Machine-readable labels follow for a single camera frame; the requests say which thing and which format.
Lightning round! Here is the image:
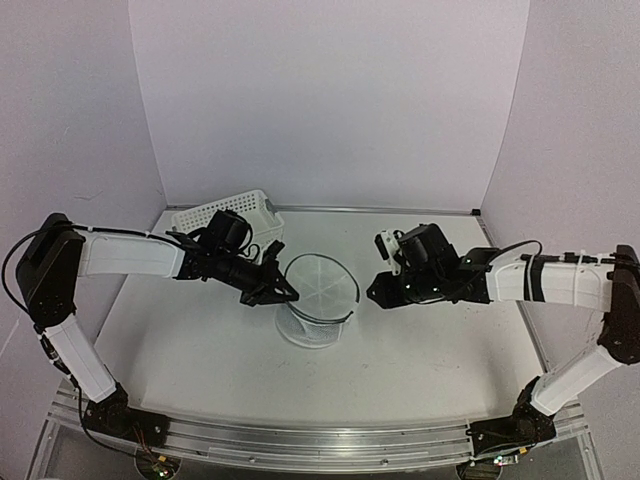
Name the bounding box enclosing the white mesh laundry bag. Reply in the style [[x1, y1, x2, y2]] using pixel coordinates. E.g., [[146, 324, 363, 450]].
[[275, 253, 361, 349]]

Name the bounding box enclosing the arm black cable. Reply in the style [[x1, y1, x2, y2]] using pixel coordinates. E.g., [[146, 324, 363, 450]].
[[464, 239, 621, 266], [0, 224, 166, 311]]

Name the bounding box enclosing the white perforated plastic basket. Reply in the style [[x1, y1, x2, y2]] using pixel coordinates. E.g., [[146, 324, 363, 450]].
[[171, 189, 285, 249]]

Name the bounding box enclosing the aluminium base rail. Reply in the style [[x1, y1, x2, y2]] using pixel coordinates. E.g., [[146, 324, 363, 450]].
[[26, 382, 603, 479]]

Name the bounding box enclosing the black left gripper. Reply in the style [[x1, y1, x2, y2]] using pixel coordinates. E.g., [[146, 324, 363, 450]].
[[213, 248, 300, 307]]

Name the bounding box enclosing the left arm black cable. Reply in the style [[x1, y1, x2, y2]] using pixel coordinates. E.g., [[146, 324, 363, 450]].
[[0, 224, 166, 311]]

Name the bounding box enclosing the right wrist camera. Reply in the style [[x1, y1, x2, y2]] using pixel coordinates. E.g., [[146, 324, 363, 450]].
[[374, 230, 404, 276]]

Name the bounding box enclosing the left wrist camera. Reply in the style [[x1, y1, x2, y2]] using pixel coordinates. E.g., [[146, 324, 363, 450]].
[[263, 240, 285, 260]]

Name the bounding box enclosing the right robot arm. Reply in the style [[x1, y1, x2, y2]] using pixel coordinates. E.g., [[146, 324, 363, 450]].
[[366, 224, 639, 456]]

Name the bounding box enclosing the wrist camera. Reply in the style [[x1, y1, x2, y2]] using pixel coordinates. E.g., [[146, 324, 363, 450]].
[[374, 230, 404, 276], [263, 240, 285, 260]]

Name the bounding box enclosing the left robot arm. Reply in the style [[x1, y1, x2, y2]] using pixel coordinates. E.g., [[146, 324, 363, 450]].
[[5, 210, 299, 447]]

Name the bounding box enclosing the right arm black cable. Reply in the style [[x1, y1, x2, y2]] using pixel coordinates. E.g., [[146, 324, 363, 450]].
[[464, 239, 621, 266]]

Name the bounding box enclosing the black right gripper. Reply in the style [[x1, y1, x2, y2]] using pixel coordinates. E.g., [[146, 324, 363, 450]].
[[367, 269, 445, 311]]

